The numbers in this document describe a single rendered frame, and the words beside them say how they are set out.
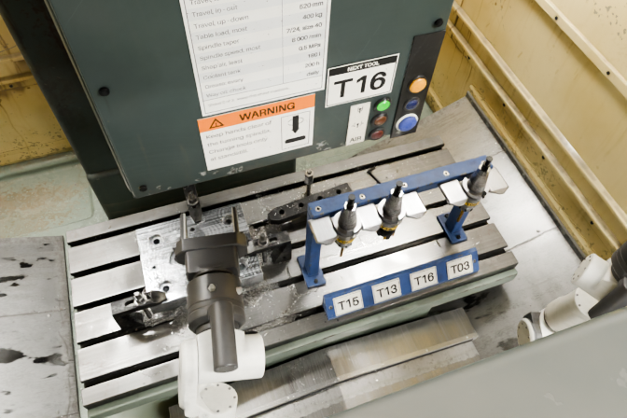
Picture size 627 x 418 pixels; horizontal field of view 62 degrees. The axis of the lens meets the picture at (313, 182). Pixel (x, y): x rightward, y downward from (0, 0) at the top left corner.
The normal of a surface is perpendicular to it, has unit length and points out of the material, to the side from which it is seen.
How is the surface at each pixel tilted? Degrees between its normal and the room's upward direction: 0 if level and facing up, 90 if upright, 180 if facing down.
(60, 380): 24
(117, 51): 90
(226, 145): 90
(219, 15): 90
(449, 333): 7
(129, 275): 0
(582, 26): 90
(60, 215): 0
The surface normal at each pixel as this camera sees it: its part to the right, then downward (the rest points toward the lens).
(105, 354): 0.04, -0.57
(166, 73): 0.33, 0.78
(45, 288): 0.42, -0.62
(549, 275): -0.35, -0.42
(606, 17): -0.94, 0.25
